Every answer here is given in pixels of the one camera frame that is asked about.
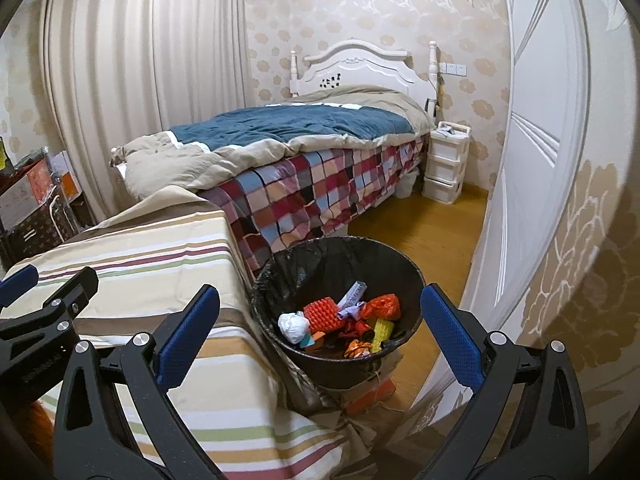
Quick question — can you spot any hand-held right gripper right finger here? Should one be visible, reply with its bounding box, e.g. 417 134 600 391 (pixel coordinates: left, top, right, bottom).
415 284 591 480

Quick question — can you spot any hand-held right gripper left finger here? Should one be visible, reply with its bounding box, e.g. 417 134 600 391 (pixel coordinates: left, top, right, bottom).
52 284 236 480

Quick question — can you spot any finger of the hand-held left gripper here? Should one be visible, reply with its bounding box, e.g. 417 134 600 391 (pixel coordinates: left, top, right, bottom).
0 264 40 307
0 266 100 344

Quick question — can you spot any yellow spiky foam net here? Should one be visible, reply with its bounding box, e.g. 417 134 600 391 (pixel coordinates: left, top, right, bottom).
371 317 396 354

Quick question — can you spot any orange plastic bag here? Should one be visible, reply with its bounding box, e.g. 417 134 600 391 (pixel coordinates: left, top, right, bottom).
361 294 402 321

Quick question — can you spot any white packet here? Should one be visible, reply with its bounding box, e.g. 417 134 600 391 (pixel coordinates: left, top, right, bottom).
337 281 369 311

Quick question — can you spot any white paper ball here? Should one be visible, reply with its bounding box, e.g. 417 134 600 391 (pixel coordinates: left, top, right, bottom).
278 311 312 346

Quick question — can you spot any red spiky foam net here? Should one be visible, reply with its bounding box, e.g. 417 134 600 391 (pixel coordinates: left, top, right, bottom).
305 297 346 336

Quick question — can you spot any black lined waste bin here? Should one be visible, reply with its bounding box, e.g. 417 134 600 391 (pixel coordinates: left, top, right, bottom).
252 237 425 391

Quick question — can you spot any cart with cardboard boxes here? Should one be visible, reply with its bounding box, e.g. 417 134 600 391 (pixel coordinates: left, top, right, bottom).
0 195 84 271

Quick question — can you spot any brown cardboard box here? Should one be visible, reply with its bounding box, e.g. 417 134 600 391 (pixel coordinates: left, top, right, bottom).
0 160 52 231

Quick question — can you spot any orange box under bin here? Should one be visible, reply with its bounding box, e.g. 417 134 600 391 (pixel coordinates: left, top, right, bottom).
345 375 399 414

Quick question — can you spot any white and orange box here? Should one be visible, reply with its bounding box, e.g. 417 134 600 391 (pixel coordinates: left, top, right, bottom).
50 151 81 201

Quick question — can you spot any small white bin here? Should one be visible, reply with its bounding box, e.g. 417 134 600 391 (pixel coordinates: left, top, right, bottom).
395 167 420 199

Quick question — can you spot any white plastic drawer unit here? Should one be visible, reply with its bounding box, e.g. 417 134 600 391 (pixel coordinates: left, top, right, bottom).
422 121 472 205

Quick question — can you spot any checked bed sheet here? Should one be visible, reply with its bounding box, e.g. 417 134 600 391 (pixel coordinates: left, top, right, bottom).
197 132 431 274

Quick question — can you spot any white door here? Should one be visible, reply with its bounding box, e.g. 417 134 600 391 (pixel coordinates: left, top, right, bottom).
410 0 592 411

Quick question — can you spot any teal and beige duvet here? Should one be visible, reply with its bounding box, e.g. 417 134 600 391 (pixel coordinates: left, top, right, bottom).
111 85 436 201

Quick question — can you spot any beige curtain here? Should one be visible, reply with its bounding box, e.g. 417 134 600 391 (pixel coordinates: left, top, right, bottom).
40 0 251 221

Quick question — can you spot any white bed headboard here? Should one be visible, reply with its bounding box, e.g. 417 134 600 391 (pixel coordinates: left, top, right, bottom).
290 40 441 111

